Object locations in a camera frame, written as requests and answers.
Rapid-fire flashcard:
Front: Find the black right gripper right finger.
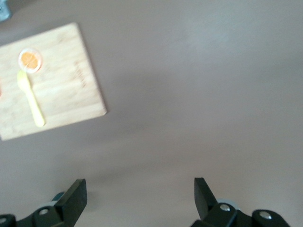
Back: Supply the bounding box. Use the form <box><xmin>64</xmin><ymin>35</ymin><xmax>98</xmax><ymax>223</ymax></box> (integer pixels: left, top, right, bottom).
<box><xmin>190</xmin><ymin>177</ymin><xmax>291</xmax><ymax>227</ymax></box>

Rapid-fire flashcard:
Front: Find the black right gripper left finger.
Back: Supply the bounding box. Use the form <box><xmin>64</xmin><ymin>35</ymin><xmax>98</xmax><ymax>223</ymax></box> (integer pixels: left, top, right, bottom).
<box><xmin>0</xmin><ymin>179</ymin><xmax>87</xmax><ymax>227</ymax></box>

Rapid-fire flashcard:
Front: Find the yellow plastic fork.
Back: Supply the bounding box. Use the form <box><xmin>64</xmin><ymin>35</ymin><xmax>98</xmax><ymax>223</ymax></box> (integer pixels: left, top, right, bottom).
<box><xmin>17</xmin><ymin>70</ymin><xmax>46</xmax><ymax>128</ymax></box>

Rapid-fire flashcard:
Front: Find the toy orange slice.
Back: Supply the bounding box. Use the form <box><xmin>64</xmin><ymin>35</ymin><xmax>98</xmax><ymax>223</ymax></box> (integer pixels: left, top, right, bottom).
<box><xmin>18</xmin><ymin>47</ymin><xmax>44</xmax><ymax>73</ymax></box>

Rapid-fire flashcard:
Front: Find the bamboo cutting board metal handle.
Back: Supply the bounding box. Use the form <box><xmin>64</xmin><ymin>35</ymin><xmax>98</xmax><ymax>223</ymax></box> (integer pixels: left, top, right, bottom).
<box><xmin>0</xmin><ymin>22</ymin><xmax>107</xmax><ymax>142</ymax></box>

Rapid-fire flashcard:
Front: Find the metal bracket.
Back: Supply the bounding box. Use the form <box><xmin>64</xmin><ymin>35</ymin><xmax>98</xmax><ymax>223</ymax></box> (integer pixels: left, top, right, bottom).
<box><xmin>0</xmin><ymin>0</ymin><xmax>12</xmax><ymax>22</ymax></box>

